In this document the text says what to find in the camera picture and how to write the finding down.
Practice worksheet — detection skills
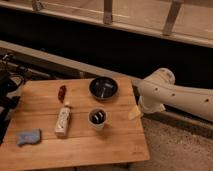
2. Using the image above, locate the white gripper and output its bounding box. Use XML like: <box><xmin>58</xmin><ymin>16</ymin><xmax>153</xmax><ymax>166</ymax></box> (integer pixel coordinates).
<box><xmin>128</xmin><ymin>96</ymin><xmax>165</xmax><ymax>120</ymax></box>

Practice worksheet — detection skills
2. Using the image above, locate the white bottle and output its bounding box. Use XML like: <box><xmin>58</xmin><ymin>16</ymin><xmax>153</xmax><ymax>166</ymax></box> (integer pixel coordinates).
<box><xmin>54</xmin><ymin>102</ymin><xmax>71</xmax><ymax>138</ymax></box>

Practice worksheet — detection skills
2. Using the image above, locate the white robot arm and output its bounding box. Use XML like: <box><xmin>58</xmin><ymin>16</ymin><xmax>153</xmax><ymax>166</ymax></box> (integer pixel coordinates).
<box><xmin>129</xmin><ymin>68</ymin><xmax>213</xmax><ymax>122</ymax></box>

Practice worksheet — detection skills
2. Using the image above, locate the wooden board table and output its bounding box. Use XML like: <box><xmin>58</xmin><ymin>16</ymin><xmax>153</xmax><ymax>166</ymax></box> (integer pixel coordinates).
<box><xmin>0</xmin><ymin>77</ymin><xmax>150</xmax><ymax>171</ymax></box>

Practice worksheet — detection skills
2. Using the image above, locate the white cup dark inside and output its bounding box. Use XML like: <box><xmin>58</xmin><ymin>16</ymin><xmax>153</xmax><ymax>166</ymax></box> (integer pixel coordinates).
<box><xmin>88</xmin><ymin>108</ymin><xmax>106</xmax><ymax>131</ymax></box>

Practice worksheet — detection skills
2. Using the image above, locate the black bowl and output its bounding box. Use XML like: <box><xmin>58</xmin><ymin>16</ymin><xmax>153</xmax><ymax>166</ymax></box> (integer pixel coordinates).
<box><xmin>89</xmin><ymin>77</ymin><xmax>118</xmax><ymax>100</ymax></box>

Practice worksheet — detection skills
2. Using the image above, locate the dark red pepper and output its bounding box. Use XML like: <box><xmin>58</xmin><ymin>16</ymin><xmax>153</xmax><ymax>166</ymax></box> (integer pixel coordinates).
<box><xmin>58</xmin><ymin>85</ymin><xmax>66</xmax><ymax>103</ymax></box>

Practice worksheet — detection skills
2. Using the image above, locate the metal rail frame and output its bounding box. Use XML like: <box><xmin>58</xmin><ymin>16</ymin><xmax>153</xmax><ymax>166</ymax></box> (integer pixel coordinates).
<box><xmin>0</xmin><ymin>0</ymin><xmax>213</xmax><ymax>49</ymax></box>

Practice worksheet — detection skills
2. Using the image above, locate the black equipment with cables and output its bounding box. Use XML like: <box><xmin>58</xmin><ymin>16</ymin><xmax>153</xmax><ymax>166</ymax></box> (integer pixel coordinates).
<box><xmin>0</xmin><ymin>53</ymin><xmax>25</xmax><ymax>145</ymax></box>

